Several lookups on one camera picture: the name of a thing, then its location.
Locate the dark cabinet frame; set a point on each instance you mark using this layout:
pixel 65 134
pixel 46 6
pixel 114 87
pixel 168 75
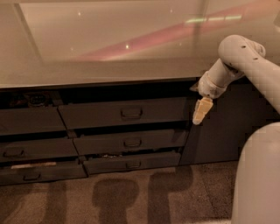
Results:
pixel 42 97

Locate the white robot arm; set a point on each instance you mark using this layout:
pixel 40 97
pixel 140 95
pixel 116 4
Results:
pixel 257 182

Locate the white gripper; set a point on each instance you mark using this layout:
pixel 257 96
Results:
pixel 208 87

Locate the dark drawer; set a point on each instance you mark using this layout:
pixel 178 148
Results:
pixel 37 149
pixel 114 113
pixel 130 141
pixel 29 120
pixel 130 163
pixel 63 170

